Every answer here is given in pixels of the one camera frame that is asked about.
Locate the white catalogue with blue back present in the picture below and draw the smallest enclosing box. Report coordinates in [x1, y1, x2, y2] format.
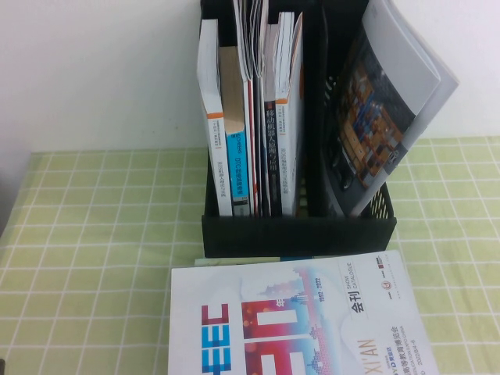
[168, 249, 430, 375]

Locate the blue-spined book with brown pages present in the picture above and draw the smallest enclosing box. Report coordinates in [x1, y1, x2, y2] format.
[218, 46, 252, 218]

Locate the black-spined mobile robot book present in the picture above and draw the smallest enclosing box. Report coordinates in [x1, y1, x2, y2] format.
[263, 23, 284, 216]

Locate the thick white orange-banded book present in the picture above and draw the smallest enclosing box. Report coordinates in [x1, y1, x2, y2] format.
[197, 19, 227, 217]

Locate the slim white orange-banded book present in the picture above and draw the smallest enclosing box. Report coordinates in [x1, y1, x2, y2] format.
[275, 11, 305, 216]

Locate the black perforated plastic book holder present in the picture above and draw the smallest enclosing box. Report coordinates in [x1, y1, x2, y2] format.
[198, 0, 398, 259]

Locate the large yellow-green mechanical design book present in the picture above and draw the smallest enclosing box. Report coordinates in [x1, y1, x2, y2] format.
[194, 255, 391, 267]

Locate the red-edged dark-cover magazine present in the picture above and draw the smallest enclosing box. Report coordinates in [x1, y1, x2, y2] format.
[233, 0, 261, 218]

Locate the warehouse-photo cover magazine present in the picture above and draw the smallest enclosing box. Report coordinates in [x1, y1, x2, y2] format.
[326, 0, 461, 218]

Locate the green white checked tablecloth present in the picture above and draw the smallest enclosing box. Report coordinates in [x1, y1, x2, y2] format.
[0, 136, 500, 375]

